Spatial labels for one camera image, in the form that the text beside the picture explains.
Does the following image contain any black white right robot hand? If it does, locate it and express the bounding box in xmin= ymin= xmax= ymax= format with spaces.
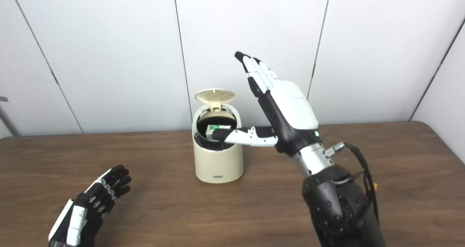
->
xmin=213 ymin=51 xmax=323 ymax=157

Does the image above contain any cream round bin lid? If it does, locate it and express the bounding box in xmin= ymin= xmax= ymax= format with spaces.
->
xmin=194 ymin=88 xmax=236 ymax=112

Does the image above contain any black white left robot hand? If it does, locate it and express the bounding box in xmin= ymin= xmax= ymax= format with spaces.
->
xmin=48 ymin=165 xmax=132 ymax=247

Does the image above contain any green white milk carton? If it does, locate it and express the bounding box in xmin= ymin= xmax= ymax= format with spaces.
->
xmin=206 ymin=124 xmax=233 ymax=140

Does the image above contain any cream-colored round bin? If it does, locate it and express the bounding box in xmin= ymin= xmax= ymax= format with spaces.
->
xmin=192 ymin=88 xmax=244 ymax=184

